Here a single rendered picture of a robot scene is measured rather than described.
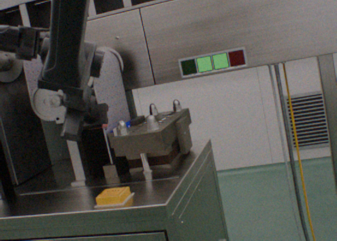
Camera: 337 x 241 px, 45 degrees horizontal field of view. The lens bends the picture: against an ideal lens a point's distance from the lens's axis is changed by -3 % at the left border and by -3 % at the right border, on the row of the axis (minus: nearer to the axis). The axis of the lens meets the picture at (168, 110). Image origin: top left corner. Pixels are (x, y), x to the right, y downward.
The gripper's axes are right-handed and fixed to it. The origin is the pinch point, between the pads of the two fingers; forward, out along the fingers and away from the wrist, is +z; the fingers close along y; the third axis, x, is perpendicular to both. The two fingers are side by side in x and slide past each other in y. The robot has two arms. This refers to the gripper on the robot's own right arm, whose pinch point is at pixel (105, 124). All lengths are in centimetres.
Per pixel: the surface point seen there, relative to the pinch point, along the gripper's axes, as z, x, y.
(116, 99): 8.1, 11.7, 0.3
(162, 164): 7.5, -13.6, 16.3
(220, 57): 19.4, 26.1, 36.2
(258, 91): 244, 105, 33
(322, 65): 39, 25, 72
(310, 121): 260, 74, 75
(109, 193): -16.0, -25.7, 9.5
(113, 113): 5.7, 5.5, 0.3
